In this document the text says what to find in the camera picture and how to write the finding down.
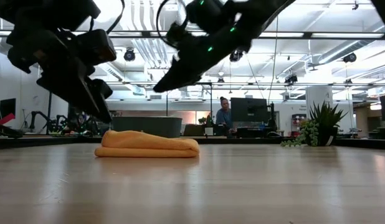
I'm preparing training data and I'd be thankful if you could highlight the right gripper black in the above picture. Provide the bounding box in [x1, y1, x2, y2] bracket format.
[153, 24, 253, 93]

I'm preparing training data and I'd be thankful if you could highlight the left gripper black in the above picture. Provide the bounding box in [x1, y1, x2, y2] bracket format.
[7, 29, 115, 124]

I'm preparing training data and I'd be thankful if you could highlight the orange microfiber towel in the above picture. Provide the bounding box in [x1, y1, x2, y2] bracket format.
[94, 129, 201, 159]

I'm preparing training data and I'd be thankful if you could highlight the black ceiling-mounted device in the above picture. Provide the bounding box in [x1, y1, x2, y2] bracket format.
[123, 48, 136, 62]
[229, 49, 244, 63]
[342, 52, 358, 63]
[284, 73, 299, 85]

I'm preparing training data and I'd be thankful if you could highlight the teal plastic bin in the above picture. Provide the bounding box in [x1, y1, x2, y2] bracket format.
[111, 116, 183, 139]

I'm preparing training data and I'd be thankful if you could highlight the red angled bar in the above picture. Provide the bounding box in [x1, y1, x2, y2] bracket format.
[0, 112, 16, 126]

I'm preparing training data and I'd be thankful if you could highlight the red and white shelf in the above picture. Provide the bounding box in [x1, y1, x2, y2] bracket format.
[290, 113, 307, 137]

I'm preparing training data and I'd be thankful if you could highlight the pale trailing succulent sprig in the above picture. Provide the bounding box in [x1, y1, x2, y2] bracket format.
[280, 119, 320, 148]

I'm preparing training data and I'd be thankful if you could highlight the spiky potted green plant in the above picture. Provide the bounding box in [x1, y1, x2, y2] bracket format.
[308, 100, 349, 147]

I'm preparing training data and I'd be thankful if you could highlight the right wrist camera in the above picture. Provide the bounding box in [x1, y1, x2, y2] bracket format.
[165, 22, 194, 48]

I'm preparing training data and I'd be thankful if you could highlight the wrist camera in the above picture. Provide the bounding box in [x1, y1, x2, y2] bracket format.
[165, 22, 194, 48]
[75, 29, 118, 66]

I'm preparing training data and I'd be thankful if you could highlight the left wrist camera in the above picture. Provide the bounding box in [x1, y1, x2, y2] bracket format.
[75, 29, 118, 66]

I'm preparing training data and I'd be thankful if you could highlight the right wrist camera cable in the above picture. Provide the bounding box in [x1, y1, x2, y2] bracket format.
[156, 0, 189, 47]

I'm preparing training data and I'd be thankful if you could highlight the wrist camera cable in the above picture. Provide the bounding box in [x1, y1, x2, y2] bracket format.
[156, 0, 189, 47]
[89, 0, 126, 35]

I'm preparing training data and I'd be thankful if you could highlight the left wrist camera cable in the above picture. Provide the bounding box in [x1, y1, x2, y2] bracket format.
[89, 0, 126, 35]

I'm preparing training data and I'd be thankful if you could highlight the black aluminium rig frame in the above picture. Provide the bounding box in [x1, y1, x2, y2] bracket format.
[0, 29, 385, 151]

